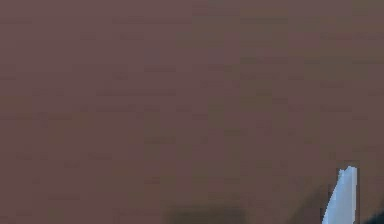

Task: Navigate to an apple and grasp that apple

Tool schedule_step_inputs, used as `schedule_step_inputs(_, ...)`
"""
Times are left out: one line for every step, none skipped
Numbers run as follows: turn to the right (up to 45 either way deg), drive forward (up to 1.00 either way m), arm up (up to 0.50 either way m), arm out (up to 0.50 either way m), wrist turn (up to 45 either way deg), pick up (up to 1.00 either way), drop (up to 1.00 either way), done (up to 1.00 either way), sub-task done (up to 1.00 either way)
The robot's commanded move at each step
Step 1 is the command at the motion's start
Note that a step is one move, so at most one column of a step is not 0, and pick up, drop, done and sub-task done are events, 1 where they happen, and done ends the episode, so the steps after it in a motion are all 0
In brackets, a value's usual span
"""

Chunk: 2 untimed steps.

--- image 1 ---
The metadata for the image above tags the pale blue slanted post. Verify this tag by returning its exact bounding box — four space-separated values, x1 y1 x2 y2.
321 165 359 224

